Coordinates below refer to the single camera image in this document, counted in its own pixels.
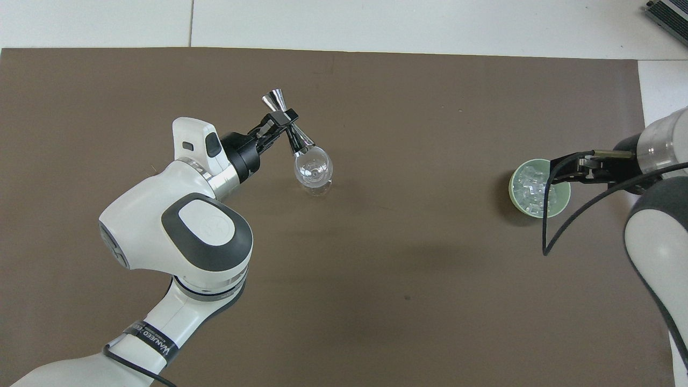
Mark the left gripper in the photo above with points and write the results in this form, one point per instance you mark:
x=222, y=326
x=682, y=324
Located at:
x=241, y=156

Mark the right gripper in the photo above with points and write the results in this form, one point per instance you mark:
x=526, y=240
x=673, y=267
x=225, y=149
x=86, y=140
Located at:
x=624, y=145

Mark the silver double cone jigger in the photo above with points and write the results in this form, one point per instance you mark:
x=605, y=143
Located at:
x=299, y=141

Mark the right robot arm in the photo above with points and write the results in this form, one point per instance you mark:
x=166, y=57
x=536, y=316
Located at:
x=658, y=242

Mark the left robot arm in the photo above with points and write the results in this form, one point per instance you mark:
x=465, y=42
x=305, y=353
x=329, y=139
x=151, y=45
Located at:
x=145, y=215

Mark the clear ice cubes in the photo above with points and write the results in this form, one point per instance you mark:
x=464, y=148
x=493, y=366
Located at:
x=529, y=188

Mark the green bowl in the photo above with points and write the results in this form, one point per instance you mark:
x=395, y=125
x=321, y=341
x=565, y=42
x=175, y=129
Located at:
x=559, y=207

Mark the clear round glass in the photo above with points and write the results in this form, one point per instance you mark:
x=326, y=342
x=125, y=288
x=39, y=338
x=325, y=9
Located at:
x=314, y=171

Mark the grey ribbed metal device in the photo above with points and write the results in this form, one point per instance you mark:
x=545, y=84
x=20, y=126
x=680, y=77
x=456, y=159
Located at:
x=669, y=13

